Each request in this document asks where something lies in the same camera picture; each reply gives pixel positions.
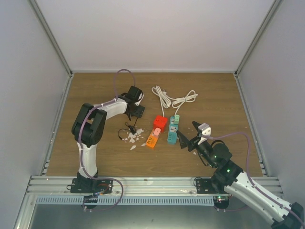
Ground teal power strip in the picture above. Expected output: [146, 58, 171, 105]
[167, 116, 179, 145]

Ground black charger with cable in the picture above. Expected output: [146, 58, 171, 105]
[117, 118, 138, 140]

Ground red cube socket adapter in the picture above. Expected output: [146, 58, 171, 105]
[153, 115, 168, 132]

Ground pink plug adapter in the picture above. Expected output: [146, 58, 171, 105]
[153, 128, 161, 138]

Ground orange power strip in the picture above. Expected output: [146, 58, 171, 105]
[146, 129, 158, 148]

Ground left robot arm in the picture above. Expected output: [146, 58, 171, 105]
[71, 86, 145, 193]

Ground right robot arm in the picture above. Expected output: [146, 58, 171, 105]
[177, 121, 305, 229]

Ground white plastic shards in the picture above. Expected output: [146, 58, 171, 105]
[122, 128, 148, 151]

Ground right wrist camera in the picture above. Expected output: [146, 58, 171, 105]
[197, 123, 211, 145]

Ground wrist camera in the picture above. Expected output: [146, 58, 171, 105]
[197, 123, 211, 145]
[135, 92, 144, 106]

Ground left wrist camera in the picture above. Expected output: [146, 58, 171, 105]
[135, 92, 144, 106]

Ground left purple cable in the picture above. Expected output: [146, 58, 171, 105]
[78, 69, 137, 178]

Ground purple cable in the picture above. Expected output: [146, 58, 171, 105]
[78, 69, 137, 178]
[204, 132, 303, 229]

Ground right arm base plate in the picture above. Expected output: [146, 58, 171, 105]
[193, 176, 237, 195]

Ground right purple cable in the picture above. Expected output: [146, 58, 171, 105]
[204, 132, 303, 229]

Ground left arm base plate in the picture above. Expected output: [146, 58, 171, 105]
[66, 177, 113, 195]

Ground aluminium rail frame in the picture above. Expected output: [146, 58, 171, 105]
[14, 176, 283, 229]

